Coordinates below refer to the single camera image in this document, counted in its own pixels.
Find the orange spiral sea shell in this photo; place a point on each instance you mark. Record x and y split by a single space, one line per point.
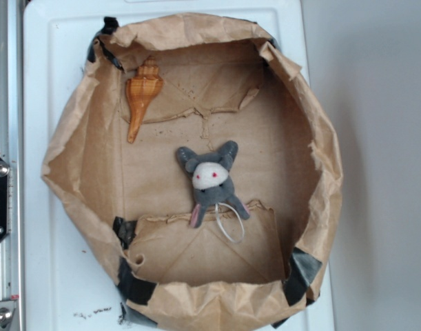
140 90

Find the grey plush mouse toy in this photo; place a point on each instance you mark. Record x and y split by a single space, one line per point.
212 184

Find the brown paper bag tray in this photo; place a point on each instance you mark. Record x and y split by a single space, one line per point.
224 80

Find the aluminium frame rail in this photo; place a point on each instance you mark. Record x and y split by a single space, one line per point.
12 315

